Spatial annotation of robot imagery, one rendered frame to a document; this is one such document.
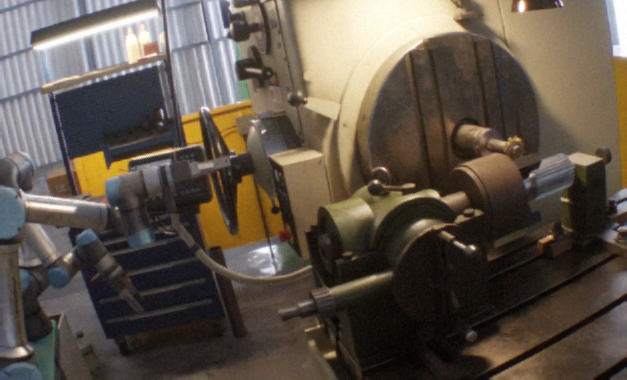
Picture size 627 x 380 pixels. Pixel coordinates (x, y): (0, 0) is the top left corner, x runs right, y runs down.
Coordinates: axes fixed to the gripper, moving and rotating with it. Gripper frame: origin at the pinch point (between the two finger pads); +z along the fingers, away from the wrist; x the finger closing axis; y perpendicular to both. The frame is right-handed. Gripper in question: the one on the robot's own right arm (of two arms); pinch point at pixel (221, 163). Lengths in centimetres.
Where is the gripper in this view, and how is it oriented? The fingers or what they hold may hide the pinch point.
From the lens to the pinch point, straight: 141.6
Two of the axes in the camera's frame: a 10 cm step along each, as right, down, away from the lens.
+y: -2.7, -9.6, 0.7
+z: 9.4, -2.4, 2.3
